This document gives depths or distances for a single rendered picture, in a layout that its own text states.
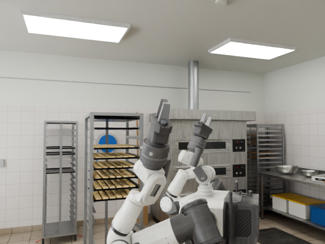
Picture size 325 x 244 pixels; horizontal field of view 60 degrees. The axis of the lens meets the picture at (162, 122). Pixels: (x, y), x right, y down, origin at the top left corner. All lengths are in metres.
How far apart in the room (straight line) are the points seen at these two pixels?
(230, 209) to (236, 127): 4.11
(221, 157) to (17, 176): 3.42
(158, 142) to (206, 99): 5.18
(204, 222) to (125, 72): 4.69
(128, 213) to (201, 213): 0.24
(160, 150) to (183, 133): 3.76
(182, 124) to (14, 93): 2.83
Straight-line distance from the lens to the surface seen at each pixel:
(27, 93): 5.29
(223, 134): 4.98
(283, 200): 5.62
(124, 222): 0.98
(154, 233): 1.00
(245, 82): 6.60
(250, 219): 1.12
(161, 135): 0.85
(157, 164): 0.89
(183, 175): 1.50
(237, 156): 5.15
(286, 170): 5.57
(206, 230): 0.96
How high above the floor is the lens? 1.63
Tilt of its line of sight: 2 degrees up
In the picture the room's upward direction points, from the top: straight up
